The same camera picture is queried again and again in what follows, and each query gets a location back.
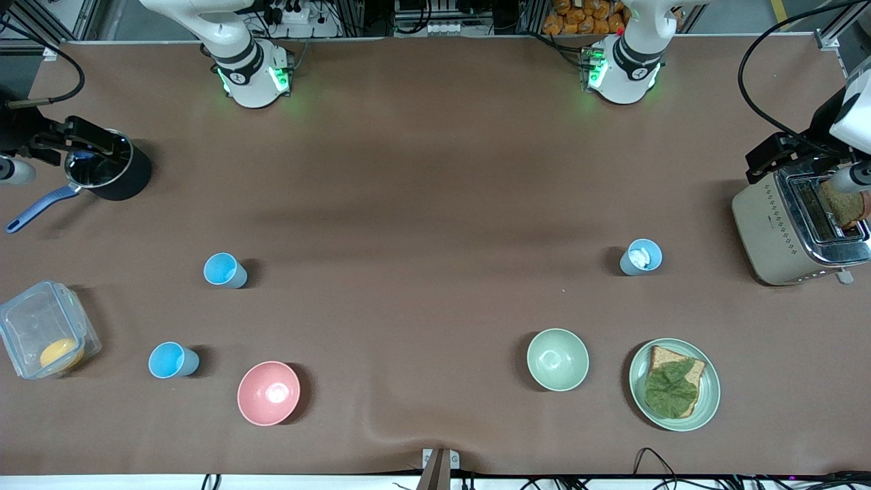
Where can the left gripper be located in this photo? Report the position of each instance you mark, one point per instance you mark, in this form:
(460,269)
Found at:
(818,128)

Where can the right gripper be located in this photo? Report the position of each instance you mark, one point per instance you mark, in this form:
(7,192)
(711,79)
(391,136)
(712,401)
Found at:
(18,131)

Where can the blue cup holding tissue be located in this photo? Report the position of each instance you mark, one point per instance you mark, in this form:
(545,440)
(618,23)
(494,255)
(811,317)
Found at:
(629,267)

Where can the blue plastic cup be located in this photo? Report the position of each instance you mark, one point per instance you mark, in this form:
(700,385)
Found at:
(170,360)
(223,269)

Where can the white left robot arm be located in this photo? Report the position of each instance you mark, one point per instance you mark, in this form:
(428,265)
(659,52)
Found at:
(625,68)

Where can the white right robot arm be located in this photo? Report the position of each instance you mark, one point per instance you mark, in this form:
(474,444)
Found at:
(252,76)

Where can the glass lid with blue knob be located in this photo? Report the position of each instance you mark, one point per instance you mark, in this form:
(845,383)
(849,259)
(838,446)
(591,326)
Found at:
(92,173)

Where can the beige and chrome toaster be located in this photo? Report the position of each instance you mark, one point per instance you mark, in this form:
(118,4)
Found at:
(765,231)

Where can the toast slice in toaster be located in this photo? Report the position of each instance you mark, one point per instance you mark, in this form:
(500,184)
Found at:
(842,203)

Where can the crumpled white tissue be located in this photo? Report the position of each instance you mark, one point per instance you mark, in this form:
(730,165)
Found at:
(639,257)

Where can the clear plastic food container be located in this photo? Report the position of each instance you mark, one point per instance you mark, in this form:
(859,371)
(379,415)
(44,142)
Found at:
(30,320)

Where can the orange round food piece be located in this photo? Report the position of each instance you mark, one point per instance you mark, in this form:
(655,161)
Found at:
(60,352)

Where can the brown bread slice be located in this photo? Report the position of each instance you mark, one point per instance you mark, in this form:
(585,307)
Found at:
(663,355)

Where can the bag of orange snacks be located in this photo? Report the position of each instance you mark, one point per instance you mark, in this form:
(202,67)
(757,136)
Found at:
(585,19)

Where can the white power strip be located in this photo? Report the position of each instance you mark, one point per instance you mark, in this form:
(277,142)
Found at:
(292,13)

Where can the pale green plate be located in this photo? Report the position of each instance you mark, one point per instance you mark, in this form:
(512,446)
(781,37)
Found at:
(710,395)

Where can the green lettuce leaf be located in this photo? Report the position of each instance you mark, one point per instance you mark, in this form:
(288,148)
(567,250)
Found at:
(670,389)

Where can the pale green bowl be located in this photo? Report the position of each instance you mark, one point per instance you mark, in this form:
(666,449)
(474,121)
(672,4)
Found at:
(557,359)

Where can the pink bowl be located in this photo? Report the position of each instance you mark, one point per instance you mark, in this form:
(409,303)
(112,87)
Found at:
(268,393)

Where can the metal table edge bracket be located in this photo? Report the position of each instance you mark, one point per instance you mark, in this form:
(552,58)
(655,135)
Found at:
(439,469)

